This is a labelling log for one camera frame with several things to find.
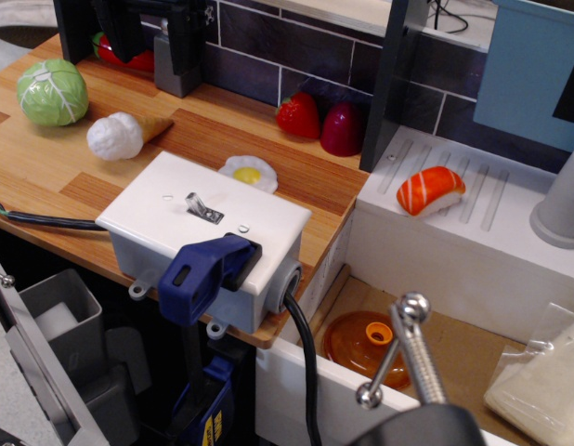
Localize light blue toy cabinet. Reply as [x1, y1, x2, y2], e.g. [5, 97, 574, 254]
[474, 1, 574, 152]

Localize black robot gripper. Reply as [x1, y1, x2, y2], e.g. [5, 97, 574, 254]
[92, 0, 206, 75]

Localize red toy pepper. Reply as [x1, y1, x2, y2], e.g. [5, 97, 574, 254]
[91, 32, 155, 72]

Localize dark grey vertical post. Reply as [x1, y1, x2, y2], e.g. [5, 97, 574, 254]
[359, 0, 430, 172]

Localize dark red toy fruit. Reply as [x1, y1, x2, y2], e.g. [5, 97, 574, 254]
[320, 101, 365, 157]

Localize clear plastic bag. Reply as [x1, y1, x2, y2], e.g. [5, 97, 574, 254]
[484, 304, 574, 445]

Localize red toy strawberry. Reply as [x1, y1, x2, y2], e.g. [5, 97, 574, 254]
[275, 92, 320, 139]

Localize orange pot lid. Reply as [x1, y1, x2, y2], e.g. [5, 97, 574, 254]
[323, 311, 394, 378]

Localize blue bar clamp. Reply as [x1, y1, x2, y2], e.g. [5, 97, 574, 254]
[157, 233, 262, 445]

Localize black power cable right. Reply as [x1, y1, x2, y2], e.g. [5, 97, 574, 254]
[282, 293, 323, 446]

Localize black cable left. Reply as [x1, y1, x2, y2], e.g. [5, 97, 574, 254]
[0, 199, 108, 232]

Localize white toy ice cream cone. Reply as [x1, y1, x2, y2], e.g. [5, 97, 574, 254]
[86, 111, 174, 162]

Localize grey toggle switch lever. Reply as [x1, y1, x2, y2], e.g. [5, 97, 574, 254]
[185, 192, 224, 225]

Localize grey storage bin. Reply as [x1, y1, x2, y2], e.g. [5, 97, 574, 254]
[20, 269, 108, 387]

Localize toy salmon sushi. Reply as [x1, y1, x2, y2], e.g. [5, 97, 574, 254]
[396, 165, 466, 217]

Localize white toy sink unit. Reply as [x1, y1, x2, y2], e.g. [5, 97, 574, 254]
[254, 125, 574, 446]

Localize grey plastic cup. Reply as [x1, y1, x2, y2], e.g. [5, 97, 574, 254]
[529, 151, 574, 249]

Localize chrome toy faucet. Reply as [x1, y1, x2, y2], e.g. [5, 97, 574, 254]
[354, 291, 484, 446]

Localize white light switch box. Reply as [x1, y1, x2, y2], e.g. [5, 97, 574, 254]
[95, 150, 313, 340]

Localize toy fried egg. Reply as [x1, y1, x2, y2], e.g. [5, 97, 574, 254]
[218, 155, 279, 193]

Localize green toy cabbage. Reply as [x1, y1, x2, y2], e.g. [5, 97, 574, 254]
[17, 59, 89, 127]

